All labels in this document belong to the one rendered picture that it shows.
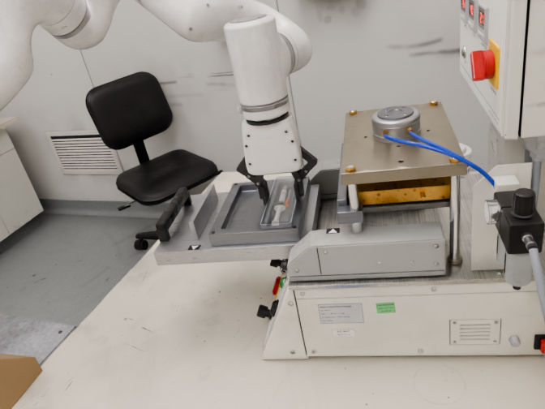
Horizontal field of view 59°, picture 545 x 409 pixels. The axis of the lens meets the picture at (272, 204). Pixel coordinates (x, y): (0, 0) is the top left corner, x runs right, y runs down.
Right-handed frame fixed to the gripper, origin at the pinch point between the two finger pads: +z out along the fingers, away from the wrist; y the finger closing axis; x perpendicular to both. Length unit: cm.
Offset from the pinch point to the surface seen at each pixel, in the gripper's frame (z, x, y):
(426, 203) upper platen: -1.4, -10.1, 25.2
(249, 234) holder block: 2.6, -10.0, -4.9
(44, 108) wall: 26, 185, -182
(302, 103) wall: 32, 152, -17
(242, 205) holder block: 3.6, 2.5, -9.1
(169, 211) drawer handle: 0.7, -2.8, -22.1
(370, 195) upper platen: -3.7, -10.2, 16.6
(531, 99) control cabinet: -18.9, -16.3, 37.6
